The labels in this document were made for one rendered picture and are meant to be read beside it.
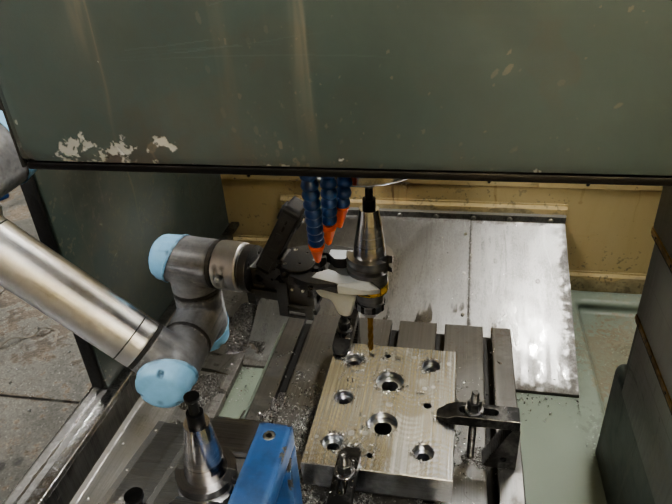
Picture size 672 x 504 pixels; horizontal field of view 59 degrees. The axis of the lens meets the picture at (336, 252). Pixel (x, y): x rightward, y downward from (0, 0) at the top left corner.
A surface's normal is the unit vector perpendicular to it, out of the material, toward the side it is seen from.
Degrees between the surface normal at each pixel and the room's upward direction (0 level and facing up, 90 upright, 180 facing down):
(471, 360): 0
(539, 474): 0
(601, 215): 90
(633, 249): 90
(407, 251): 24
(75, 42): 90
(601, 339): 0
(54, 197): 90
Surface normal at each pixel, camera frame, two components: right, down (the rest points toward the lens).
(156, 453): -0.03, -0.92
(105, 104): -0.19, 0.50
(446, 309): -0.13, -0.58
